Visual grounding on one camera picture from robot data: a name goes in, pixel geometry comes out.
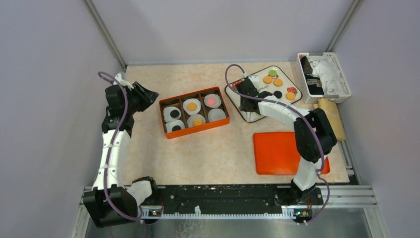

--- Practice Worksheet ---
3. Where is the black cookie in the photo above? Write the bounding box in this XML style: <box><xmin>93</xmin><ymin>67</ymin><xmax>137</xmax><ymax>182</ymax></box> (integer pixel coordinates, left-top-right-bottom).
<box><xmin>170</xmin><ymin>110</ymin><xmax>181</xmax><ymax>119</ymax></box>
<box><xmin>273</xmin><ymin>91</ymin><xmax>283</xmax><ymax>99</ymax></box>
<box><xmin>172</xmin><ymin>125</ymin><xmax>182</xmax><ymax>131</ymax></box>

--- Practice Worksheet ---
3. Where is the white cloth in basket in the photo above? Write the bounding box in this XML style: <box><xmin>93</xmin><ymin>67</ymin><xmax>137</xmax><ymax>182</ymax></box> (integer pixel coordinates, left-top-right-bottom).
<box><xmin>308</xmin><ymin>56</ymin><xmax>345</xmax><ymax>95</ymax></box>

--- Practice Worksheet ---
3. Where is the black item in basket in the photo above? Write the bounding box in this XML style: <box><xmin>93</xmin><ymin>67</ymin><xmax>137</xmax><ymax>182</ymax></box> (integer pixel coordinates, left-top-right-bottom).
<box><xmin>300</xmin><ymin>56</ymin><xmax>324</xmax><ymax>95</ymax></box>

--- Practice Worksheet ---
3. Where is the orange cookie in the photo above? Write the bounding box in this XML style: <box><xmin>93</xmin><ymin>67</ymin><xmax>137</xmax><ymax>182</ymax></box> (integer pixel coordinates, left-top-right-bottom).
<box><xmin>193</xmin><ymin>118</ymin><xmax>203</xmax><ymax>126</ymax></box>
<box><xmin>286</xmin><ymin>92</ymin><xmax>296</xmax><ymax>101</ymax></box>
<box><xmin>187</xmin><ymin>102</ymin><xmax>198</xmax><ymax>112</ymax></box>

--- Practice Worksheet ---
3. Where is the black cookie on tray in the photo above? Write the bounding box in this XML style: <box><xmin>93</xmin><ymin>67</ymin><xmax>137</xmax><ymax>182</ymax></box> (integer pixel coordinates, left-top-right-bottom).
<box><xmin>273</xmin><ymin>91</ymin><xmax>283</xmax><ymax>99</ymax></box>

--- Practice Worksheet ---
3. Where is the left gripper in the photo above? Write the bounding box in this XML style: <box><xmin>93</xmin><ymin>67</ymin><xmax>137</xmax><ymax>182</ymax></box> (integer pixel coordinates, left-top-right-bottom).
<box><xmin>124</xmin><ymin>81</ymin><xmax>158</xmax><ymax>114</ymax></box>

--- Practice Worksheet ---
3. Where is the orange cookie box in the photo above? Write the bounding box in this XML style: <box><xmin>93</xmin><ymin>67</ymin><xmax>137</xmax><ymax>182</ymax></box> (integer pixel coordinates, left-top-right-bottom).
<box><xmin>159</xmin><ymin>87</ymin><xmax>230</xmax><ymax>139</ymax></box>

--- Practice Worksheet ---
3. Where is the white plastic basket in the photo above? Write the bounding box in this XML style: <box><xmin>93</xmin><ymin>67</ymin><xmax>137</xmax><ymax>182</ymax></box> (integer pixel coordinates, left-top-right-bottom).
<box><xmin>295</xmin><ymin>52</ymin><xmax>352</xmax><ymax>104</ymax></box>

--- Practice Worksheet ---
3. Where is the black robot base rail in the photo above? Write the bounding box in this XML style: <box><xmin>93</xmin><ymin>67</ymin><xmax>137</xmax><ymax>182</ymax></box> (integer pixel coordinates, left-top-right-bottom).
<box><xmin>141</xmin><ymin>184</ymin><xmax>324</xmax><ymax>215</ymax></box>

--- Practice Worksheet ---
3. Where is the pink cookie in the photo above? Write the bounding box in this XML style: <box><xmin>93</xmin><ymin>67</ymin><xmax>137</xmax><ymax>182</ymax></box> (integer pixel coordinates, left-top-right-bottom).
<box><xmin>206</xmin><ymin>97</ymin><xmax>217</xmax><ymax>106</ymax></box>

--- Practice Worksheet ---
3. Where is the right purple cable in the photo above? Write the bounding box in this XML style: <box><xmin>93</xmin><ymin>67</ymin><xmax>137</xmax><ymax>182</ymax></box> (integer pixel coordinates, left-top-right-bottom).
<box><xmin>224</xmin><ymin>64</ymin><xmax>330</xmax><ymax>225</ymax></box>

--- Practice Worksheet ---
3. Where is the green cookie top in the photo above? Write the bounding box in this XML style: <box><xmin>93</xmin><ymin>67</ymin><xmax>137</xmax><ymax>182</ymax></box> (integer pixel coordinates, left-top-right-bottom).
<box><xmin>268</xmin><ymin>69</ymin><xmax>277</xmax><ymax>78</ymax></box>

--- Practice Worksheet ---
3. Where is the orange box lid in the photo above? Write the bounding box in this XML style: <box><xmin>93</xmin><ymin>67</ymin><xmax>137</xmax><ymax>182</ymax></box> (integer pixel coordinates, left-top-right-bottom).
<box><xmin>253</xmin><ymin>132</ymin><xmax>331</xmax><ymax>176</ymax></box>

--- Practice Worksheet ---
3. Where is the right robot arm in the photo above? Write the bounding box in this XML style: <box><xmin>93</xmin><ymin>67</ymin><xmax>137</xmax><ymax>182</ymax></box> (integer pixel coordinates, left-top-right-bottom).
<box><xmin>234</xmin><ymin>78</ymin><xmax>337</xmax><ymax>204</ymax></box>

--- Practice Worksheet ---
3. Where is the tan folded cloth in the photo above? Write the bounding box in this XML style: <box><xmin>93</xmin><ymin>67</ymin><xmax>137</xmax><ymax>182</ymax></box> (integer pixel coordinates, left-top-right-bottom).
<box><xmin>314</xmin><ymin>98</ymin><xmax>346</xmax><ymax>141</ymax></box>

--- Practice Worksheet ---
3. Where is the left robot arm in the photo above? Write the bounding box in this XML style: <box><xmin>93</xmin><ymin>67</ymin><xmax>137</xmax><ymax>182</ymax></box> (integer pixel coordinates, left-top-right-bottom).
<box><xmin>82</xmin><ymin>82</ymin><xmax>159</xmax><ymax>228</ymax></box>

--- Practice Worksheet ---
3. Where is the strawberry pattern tray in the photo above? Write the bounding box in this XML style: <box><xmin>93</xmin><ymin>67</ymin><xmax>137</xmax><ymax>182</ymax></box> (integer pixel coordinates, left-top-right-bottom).
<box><xmin>224</xmin><ymin>65</ymin><xmax>302</xmax><ymax>123</ymax></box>

